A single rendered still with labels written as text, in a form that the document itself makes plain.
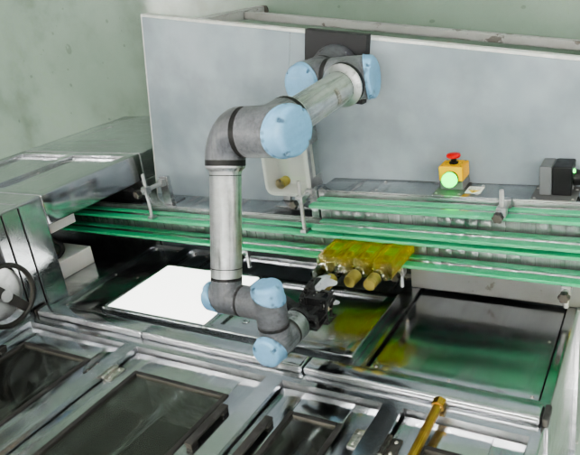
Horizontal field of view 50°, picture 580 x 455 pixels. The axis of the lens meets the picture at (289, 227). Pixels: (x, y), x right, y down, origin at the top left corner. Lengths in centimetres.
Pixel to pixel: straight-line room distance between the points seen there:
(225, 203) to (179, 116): 98
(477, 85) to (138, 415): 126
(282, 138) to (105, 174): 123
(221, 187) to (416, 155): 73
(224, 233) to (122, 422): 54
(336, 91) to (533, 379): 83
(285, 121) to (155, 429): 79
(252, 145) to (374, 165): 72
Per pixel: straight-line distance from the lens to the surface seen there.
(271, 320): 141
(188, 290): 210
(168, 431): 158
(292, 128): 135
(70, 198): 234
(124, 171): 251
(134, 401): 172
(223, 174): 143
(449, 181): 183
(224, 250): 145
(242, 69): 216
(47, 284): 231
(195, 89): 230
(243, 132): 136
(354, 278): 170
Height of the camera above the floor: 251
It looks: 52 degrees down
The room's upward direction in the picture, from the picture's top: 128 degrees counter-clockwise
